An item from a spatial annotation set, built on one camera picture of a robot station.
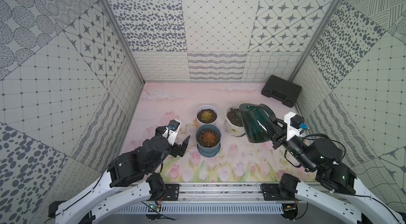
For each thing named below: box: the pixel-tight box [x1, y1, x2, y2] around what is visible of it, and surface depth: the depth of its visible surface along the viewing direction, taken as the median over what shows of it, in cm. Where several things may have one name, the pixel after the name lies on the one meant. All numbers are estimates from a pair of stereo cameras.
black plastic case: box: [261, 75, 302, 108], surface depth 113 cm
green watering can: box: [238, 103, 278, 144], surface depth 65 cm
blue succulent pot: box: [195, 124, 222, 158], surface depth 85 cm
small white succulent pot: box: [195, 104, 219, 125], surface depth 92 cm
